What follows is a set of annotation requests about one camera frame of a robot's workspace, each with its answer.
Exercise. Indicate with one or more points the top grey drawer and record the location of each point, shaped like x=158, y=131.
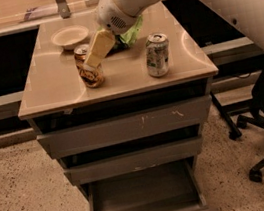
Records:
x=125, y=128

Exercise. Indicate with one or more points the green chip bag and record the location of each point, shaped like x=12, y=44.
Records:
x=127, y=40

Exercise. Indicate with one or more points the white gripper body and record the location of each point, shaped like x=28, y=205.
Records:
x=112, y=15

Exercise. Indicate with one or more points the middle grey drawer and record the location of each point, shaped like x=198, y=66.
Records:
x=134, y=161

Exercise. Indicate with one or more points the grey drawer cabinet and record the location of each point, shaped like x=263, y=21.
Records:
x=55, y=97

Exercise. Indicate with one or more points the purple paper booklet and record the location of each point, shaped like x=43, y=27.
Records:
x=39, y=12

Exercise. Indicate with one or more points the grey drawer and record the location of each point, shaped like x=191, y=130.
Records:
x=125, y=128
x=134, y=161
x=169, y=187

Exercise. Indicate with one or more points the orange soda can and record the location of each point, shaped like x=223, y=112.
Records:
x=91, y=77

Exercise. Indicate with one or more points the bottom grey drawer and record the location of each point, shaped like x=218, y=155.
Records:
x=169, y=187

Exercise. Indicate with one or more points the green white soda can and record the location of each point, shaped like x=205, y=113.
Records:
x=157, y=52

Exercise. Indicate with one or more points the white paper bowl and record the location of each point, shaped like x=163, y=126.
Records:
x=69, y=37

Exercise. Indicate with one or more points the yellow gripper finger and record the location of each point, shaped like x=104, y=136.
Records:
x=100, y=45

